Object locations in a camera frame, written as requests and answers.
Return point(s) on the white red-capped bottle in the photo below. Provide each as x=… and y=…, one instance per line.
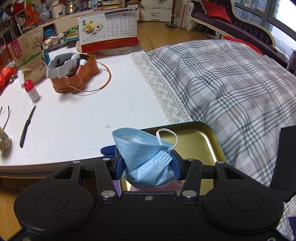
x=31, y=90

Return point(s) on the black triangular box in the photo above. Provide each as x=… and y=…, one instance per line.
x=283, y=181

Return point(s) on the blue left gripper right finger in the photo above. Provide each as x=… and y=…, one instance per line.
x=177, y=165

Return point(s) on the purple chaise sofa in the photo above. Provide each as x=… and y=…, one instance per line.
x=236, y=27

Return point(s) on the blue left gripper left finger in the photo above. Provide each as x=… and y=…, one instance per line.
x=117, y=167

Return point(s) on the red cushion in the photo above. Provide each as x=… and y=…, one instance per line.
x=215, y=11

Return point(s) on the copper wire hoop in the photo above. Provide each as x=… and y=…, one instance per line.
x=97, y=82

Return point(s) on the red desk calendar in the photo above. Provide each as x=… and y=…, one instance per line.
x=107, y=29

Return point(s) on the duck toy with blue hood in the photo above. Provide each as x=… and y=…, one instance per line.
x=109, y=151

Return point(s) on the black knife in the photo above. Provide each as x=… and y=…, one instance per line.
x=25, y=128

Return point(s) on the brown paper bag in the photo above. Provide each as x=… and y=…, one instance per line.
x=28, y=54

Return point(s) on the gold metal tray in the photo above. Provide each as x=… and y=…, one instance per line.
x=196, y=140

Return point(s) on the grey plaid tablecloth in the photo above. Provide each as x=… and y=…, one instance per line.
x=245, y=97

